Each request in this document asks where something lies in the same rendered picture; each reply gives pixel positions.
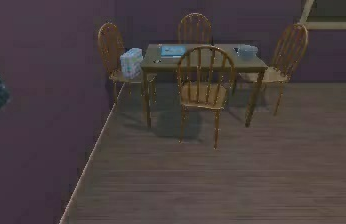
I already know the brown wooden spindle chair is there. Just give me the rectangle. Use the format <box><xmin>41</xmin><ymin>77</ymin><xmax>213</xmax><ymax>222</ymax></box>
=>
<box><xmin>176</xmin><ymin>44</ymin><xmax>237</xmax><ymax>151</ymax></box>
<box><xmin>177</xmin><ymin>12</ymin><xmax>213</xmax><ymax>45</ymax></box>
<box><xmin>236</xmin><ymin>22</ymin><xmax>310</xmax><ymax>117</ymax></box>
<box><xmin>97</xmin><ymin>22</ymin><xmax>158</xmax><ymax>107</ymax></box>

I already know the blue book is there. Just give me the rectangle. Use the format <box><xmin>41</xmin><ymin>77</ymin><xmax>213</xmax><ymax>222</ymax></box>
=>
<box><xmin>160</xmin><ymin>45</ymin><xmax>187</xmax><ymax>59</ymax></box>

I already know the brown wooden dining table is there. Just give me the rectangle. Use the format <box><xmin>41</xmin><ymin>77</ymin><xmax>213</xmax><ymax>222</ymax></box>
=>
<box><xmin>140</xmin><ymin>43</ymin><xmax>269</xmax><ymax>129</ymax></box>

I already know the pale blue patterned box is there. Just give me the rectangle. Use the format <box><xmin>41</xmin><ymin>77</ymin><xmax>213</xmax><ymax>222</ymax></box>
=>
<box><xmin>119</xmin><ymin>47</ymin><xmax>144</xmax><ymax>80</ymax></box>

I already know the pale blue bowl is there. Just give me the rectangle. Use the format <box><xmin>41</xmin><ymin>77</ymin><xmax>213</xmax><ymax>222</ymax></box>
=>
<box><xmin>236</xmin><ymin>44</ymin><xmax>259</xmax><ymax>61</ymax></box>

